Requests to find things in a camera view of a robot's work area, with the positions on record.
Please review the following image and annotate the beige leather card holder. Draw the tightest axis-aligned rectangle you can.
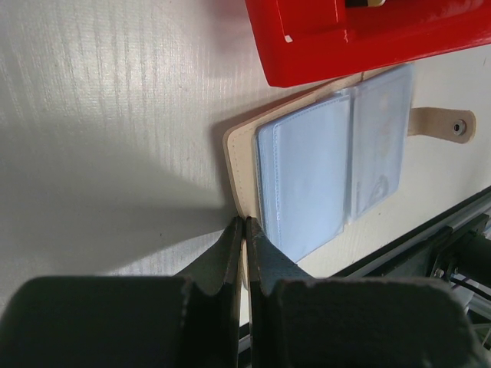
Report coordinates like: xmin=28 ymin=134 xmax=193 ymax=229
xmin=223 ymin=64 xmax=476 ymax=261

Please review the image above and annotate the white VIP card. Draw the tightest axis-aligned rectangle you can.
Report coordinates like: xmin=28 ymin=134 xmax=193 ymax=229
xmin=349 ymin=64 xmax=414 ymax=221

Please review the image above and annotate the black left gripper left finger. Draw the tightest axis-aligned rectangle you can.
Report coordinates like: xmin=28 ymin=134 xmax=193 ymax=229
xmin=1 ymin=217 xmax=244 ymax=367

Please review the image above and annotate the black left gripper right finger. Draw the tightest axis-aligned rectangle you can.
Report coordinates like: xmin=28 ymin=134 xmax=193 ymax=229
xmin=245 ymin=218 xmax=482 ymax=367

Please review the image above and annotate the red plastic bin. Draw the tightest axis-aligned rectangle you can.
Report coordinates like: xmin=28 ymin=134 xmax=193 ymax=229
xmin=246 ymin=1 xmax=490 ymax=87

